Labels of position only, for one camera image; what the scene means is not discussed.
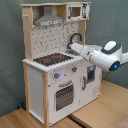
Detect black toy faucet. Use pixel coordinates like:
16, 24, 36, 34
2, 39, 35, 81
67, 32, 83, 50

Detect wooden toy kitchen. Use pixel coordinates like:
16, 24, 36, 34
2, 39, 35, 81
19, 1, 107, 128

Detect red right stove knob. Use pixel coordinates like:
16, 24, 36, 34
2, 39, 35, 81
71, 66, 79, 73

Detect white toy microwave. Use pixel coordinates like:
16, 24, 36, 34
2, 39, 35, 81
67, 3, 89, 21

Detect grey toy sink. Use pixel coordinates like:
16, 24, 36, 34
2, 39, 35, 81
65, 49, 79, 56

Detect red stove knob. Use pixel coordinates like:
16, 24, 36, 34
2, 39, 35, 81
54, 73, 60, 79
71, 66, 79, 73

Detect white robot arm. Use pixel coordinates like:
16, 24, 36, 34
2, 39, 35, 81
70, 41, 128, 71

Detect black stovetop red burners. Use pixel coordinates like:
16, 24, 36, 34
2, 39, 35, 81
34, 53, 71, 67

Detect white cabinet door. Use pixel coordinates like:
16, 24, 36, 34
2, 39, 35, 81
80, 61, 101, 106

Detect grey curtain backdrop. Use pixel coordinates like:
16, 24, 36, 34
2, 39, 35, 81
0, 0, 128, 117

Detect toy oven door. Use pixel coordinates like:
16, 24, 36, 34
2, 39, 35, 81
55, 81, 74, 111

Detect grey range hood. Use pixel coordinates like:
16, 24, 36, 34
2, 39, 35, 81
34, 5, 64, 27

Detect red left stove knob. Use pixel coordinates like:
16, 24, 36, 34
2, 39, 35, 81
54, 73, 60, 79

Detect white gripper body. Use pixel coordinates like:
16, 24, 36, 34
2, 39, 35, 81
71, 43, 93, 60

